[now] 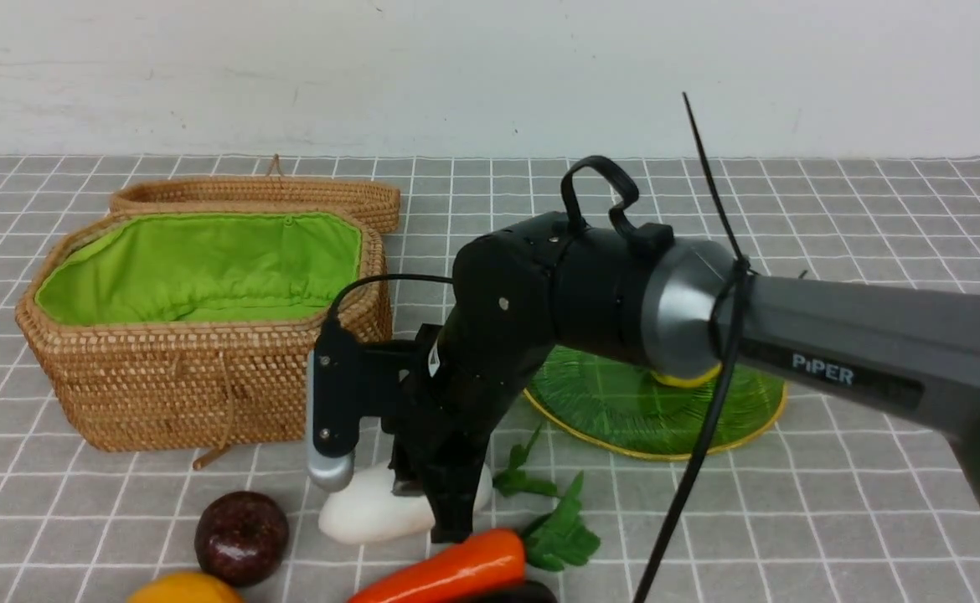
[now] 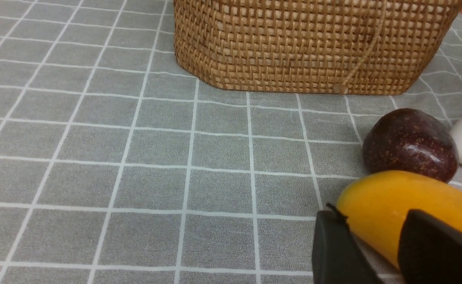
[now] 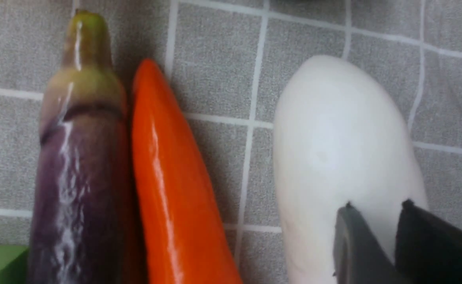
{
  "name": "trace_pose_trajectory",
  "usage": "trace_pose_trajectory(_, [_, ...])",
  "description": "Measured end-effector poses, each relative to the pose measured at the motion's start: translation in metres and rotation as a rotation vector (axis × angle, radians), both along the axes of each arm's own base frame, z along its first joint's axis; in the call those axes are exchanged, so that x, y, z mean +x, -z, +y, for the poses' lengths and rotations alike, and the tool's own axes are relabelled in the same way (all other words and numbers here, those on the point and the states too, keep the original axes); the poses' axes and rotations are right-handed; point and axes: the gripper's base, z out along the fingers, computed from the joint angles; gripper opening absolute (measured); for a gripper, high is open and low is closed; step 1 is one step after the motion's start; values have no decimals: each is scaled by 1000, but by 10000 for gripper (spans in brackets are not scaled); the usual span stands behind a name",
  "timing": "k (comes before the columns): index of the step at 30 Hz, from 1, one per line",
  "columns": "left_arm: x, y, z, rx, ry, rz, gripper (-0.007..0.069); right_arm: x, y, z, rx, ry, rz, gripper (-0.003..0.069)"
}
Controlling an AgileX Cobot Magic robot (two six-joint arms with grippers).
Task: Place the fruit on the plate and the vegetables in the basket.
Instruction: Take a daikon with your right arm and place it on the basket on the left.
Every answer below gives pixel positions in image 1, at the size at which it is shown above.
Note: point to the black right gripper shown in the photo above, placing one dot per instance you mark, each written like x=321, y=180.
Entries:
x=445, y=391

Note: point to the orange carrot with green leaves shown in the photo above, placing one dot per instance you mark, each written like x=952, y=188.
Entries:
x=499, y=557

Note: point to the white radish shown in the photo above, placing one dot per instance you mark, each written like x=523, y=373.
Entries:
x=368, y=512

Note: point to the dark purple eggplant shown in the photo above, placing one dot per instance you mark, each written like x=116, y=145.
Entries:
x=529, y=591

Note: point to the dark red passion fruit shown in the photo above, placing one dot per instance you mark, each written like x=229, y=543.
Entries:
x=241, y=538

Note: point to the yellow lemon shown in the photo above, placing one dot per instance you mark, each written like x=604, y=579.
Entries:
x=687, y=383

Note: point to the orange yellow mango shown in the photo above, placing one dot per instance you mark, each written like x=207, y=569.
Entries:
x=186, y=587

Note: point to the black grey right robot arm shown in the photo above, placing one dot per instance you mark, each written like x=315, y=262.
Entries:
x=678, y=306

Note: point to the green leaf-shaped glass plate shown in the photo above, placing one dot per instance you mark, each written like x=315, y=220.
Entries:
x=621, y=408

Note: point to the woven rattan basket lid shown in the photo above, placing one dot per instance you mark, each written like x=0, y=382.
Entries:
x=375, y=204

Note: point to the woven rattan basket green lining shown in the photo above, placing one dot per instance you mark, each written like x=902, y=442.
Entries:
x=191, y=328

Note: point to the grey checkered tablecloth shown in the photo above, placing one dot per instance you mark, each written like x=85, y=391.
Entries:
x=835, y=504

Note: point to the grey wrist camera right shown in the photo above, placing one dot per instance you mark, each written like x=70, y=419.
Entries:
x=333, y=406

